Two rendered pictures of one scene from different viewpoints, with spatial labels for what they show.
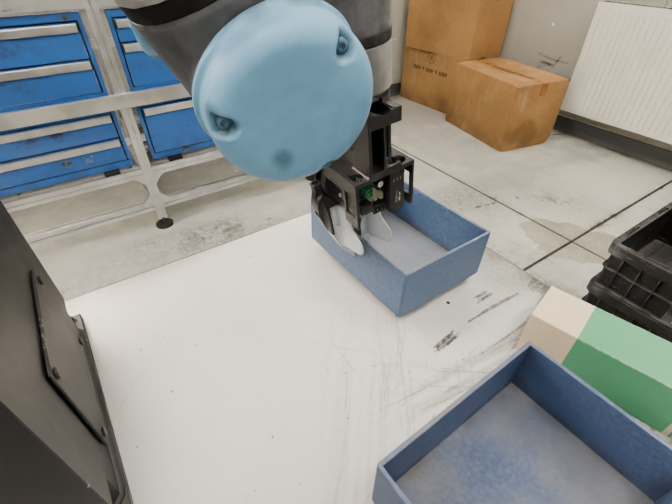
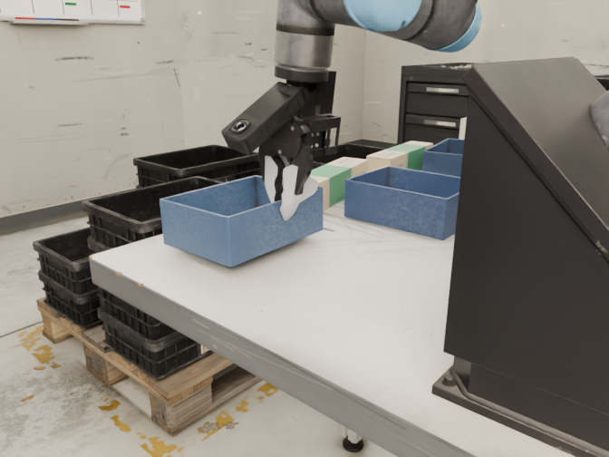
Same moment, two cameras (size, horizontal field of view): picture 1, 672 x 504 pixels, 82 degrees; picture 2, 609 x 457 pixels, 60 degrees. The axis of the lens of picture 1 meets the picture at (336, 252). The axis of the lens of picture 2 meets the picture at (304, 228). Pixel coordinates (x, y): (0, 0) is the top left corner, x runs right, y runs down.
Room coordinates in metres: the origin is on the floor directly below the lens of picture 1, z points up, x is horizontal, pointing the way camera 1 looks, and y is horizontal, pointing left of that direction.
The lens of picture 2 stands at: (0.54, 0.69, 1.00)
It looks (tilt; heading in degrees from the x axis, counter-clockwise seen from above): 19 degrees down; 256
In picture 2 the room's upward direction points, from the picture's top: straight up
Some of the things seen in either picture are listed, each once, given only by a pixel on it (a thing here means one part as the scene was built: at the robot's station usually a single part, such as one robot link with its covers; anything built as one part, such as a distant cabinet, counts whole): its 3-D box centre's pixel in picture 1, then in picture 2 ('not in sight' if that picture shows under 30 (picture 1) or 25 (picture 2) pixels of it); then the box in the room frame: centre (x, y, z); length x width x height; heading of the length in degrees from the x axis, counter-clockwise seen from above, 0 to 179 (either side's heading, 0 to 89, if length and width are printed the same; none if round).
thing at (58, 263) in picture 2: not in sight; (112, 267); (0.77, -1.13, 0.26); 0.40 x 0.30 x 0.23; 34
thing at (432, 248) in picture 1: (393, 234); (245, 215); (0.44, -0.08, 0.75); 0.20 x 0.15 x 0.07; 35
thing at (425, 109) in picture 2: not in sight; (464, 155); (-0.94, -1.73, 0.45); 0.60 x 0.45 x 0.90; 34
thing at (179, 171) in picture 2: not in sight; (202, 211); (0.43, -1.35, 0.37); 0.40 x 0.30 x 0.45; 34
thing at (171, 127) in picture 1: (220, 79); not in sight; (1.75, 0.49, 0.60); 0.72 x 0.03 x 0.56; 124
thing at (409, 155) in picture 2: not in sight; (401, 160); (0.00, -0.48, 0.73); 0.24 x 0.06 x 0.06; 40
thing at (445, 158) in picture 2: not in sight; (466, 161); (-0.14, -0.42, 0.74); 0.20 x 0.15 x 0.07; 45
